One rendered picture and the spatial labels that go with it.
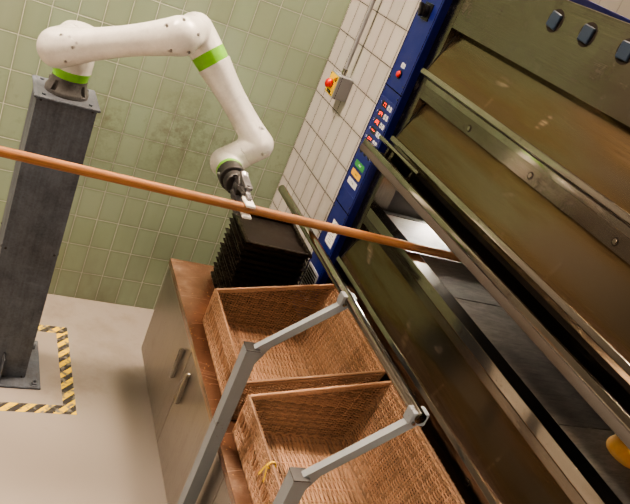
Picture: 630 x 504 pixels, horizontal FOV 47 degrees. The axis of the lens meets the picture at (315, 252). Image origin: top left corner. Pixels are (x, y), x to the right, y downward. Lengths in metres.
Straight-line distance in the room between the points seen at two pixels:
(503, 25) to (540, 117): 0.40
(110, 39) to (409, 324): 1.31
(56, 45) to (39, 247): 0.80
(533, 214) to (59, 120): 1.59
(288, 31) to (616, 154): 1.88
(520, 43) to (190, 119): 1.67
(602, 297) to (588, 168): 0.33
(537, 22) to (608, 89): 0.40
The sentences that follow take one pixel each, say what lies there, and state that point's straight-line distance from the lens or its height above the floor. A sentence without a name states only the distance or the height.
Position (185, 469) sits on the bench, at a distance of 2.61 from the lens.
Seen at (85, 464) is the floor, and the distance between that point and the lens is 2.96.
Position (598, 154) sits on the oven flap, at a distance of 1.96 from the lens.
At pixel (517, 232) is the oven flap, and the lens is 2.09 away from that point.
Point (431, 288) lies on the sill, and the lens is 2.37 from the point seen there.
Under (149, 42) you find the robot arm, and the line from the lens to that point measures 2.38.
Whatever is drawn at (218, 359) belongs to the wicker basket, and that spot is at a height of 0.62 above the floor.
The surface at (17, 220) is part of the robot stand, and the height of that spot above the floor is 0.72.
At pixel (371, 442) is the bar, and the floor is 1.07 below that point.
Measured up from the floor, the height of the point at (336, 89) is 1.45.
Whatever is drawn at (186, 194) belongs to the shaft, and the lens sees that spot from 2.21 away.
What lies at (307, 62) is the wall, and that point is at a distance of 3.48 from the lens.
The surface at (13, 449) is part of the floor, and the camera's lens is 2.96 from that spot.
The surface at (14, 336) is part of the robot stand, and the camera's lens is 3.12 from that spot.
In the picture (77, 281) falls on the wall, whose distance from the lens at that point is 3.77.
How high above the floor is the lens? 2.04
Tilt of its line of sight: 23 degrees down
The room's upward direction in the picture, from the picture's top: 23 degrees clockwise
